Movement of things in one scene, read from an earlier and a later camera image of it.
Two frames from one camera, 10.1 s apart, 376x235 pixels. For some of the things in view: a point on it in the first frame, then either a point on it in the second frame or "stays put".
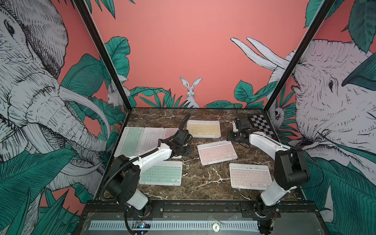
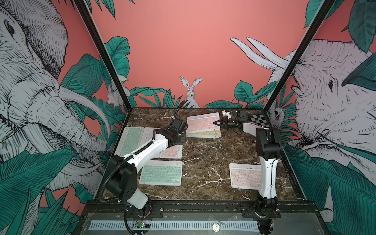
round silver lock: x=216 y=227 stays put
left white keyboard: x=150 y=139 stays put
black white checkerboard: x=259 y=121 stays put
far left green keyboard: x=129 y=143 stays put
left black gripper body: x=186 y=150 to x=181 y=139
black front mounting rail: x=111 y=209 stays put
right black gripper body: x=234 y=136 to x=231 y=123
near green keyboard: x=162 y=173 stays put
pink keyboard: x=214 y=152 to x=203 y=122
